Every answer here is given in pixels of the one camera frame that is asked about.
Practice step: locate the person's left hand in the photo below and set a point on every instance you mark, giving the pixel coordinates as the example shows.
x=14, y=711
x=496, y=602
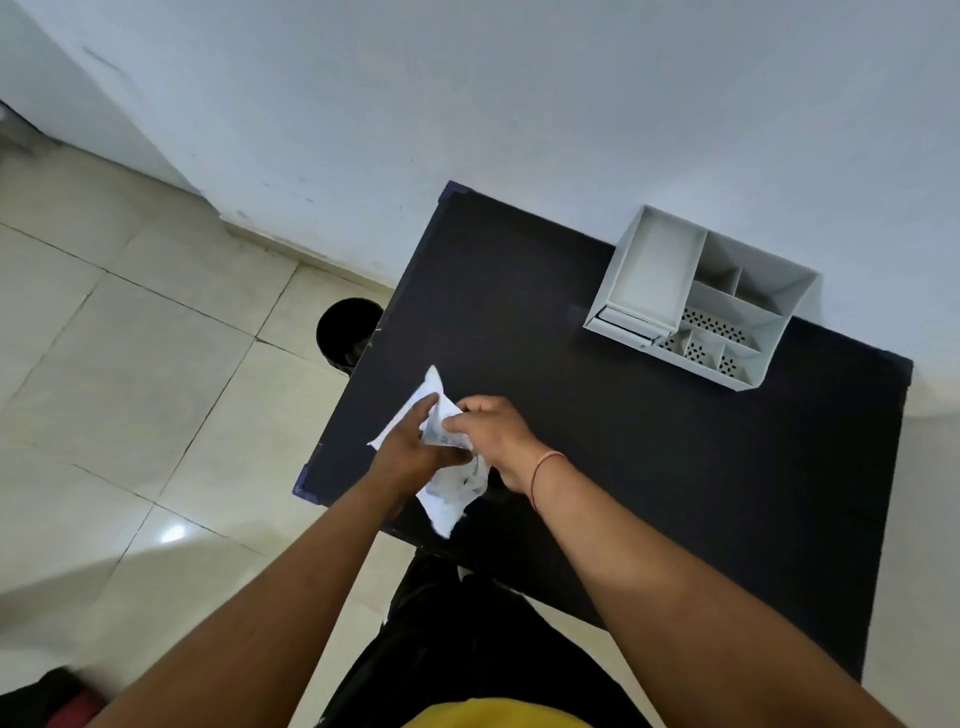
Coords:
x=405, y=454

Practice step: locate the person's right hand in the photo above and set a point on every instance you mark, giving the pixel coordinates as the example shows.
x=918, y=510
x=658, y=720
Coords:
x=495, y=435

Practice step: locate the person's right fingers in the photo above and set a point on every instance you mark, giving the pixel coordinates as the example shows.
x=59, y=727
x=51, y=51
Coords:
x=457, y=426

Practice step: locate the person's left fingers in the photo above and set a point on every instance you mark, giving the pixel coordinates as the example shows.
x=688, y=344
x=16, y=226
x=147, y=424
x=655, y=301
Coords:
x=426, y=411

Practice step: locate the white printed paper packet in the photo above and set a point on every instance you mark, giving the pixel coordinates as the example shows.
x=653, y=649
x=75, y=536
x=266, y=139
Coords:
x=454, y=491

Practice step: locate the person's left forearm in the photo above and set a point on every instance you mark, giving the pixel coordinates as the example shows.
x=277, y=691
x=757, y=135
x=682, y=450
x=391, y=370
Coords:
x=277, y=600

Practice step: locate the person's right forearm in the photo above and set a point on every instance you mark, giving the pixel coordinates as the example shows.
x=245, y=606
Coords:
x=675, y=600

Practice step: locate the orange thread wristband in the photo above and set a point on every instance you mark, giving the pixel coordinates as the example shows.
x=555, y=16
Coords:
x=541, y=480

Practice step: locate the round black waste bin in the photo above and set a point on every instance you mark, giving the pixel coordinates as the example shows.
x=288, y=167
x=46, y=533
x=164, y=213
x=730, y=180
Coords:
x=345, y=330

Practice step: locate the person's black trousers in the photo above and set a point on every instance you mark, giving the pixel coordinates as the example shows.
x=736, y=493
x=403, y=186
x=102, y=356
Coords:
x=450, y=637

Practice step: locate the white plastic desk organizer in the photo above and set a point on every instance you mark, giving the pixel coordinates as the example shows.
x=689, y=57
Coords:
x=701, y=300

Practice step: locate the person's yellow shirt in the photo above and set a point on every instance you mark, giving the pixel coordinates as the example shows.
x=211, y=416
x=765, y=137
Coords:
x=495, y=714

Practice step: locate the red and black object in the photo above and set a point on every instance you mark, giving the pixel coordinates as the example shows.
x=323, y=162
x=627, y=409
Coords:
x=49, y=701

